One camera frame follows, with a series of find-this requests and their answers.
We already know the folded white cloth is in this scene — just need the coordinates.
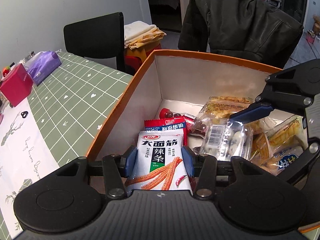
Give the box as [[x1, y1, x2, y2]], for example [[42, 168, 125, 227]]
[[124, 21, 157, 47]]

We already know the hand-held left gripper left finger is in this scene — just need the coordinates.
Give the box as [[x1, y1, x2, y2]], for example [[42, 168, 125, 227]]
[[52, 145, 138, 199]]

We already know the purple tissue pack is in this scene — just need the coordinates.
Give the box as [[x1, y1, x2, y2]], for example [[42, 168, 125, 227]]
[[26, 51, 62, 86]]

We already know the dark jacket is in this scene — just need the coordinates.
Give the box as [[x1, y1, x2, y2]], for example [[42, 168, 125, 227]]
[[178, 0, 304, 69]]

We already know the orange cardboard box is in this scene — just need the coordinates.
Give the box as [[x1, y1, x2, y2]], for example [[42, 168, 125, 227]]
[[86, 49, 320, 233]]

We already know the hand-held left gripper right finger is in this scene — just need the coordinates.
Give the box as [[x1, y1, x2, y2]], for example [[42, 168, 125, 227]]
[[181, 145, 253, 198]]

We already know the black chair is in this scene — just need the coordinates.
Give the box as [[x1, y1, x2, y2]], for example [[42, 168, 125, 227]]
[[63, 12, 126, 74]]

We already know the small chocolate ball bottle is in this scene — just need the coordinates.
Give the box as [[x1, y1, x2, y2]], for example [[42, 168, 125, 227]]
[[159, 108, 208, 137]]

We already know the bread packet with blue label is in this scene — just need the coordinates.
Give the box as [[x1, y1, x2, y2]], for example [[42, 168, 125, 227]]
[[260, 115, 309, 175]]

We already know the red stool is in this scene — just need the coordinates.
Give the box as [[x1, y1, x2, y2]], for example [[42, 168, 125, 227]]
[[124, 45, 162, 75]]

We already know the clear pack of grey balls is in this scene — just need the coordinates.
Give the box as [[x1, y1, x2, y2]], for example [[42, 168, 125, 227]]
[[200, 119, 253, 162]]

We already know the folded yellow cloth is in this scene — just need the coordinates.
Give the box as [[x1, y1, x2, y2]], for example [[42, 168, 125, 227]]
[[129, 27, 167, 50]]

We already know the white spicy strip packet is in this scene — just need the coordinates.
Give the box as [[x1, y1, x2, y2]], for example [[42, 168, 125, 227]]
[[124, 130, 194, 197]]

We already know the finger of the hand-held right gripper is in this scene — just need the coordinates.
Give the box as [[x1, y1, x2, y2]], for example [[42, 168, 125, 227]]
[[229, 59, 320, 125], [275, 136, 320, 188]]

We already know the white deer print table runner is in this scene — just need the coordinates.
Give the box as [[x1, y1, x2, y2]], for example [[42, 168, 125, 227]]
[[0, 97, 60, 230]]

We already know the pink gift box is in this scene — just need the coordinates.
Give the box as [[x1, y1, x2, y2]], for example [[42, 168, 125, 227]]
[[0, 63, 34, 107]]

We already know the waffle packet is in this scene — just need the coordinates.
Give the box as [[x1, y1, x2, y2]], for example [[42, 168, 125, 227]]
[[194, 95, 275, 130]]

